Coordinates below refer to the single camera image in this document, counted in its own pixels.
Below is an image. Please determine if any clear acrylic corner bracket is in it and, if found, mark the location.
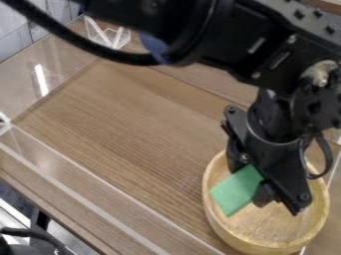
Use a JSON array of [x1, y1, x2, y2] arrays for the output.
[[84, 16, 132, 50]]

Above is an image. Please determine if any green rectangular block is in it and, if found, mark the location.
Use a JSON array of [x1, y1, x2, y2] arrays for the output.
[[208, 164, 264, 217]]

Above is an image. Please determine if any round wooden bowl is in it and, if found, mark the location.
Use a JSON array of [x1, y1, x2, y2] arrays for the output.
[[202, 151, 330, 255]]

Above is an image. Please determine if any black cable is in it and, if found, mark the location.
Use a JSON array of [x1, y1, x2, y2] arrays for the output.
[[0, 0, 178, 68]]

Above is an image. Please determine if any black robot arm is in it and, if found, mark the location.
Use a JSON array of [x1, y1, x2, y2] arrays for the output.
[[84, 0, 341, 214]]

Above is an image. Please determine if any black metal table leg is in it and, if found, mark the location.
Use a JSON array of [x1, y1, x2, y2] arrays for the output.
[[30, 207, 75, 255]]

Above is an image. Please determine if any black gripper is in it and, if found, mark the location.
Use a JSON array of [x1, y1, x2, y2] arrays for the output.
[[220, 90, 313, 216]]

